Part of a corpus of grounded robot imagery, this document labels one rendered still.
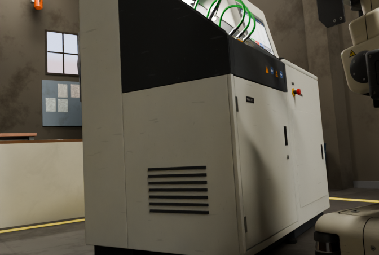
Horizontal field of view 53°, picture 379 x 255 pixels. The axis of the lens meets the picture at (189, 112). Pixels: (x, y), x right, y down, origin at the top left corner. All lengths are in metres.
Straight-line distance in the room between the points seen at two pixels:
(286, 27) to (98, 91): 3.99
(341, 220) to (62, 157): 2.72
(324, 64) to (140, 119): 3.36
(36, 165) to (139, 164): 1.81
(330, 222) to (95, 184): 1.17
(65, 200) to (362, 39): 2.81
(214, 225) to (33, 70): 7.74
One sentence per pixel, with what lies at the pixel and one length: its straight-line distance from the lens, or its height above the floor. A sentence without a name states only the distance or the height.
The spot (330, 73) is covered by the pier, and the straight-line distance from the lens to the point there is 4.77.
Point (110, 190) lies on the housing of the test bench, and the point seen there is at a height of 0.33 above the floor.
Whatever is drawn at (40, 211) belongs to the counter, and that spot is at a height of 0.09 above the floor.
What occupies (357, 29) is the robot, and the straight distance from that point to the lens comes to 1.39.
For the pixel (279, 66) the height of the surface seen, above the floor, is 0.92.
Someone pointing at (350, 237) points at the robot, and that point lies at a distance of 1.18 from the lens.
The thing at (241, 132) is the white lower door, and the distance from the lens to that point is 1.56.
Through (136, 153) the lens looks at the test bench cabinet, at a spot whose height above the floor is 0.50.
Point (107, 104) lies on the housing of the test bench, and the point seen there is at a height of 0.75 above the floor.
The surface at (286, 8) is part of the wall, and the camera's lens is 5.66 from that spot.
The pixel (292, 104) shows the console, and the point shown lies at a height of 0.73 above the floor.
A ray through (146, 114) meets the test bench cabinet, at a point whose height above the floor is 0.67.
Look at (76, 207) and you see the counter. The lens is 3.59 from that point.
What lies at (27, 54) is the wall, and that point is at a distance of 9.06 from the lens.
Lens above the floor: 0.48
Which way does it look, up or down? 6 degrees up
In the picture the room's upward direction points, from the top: 3 degrees counter-clockwise
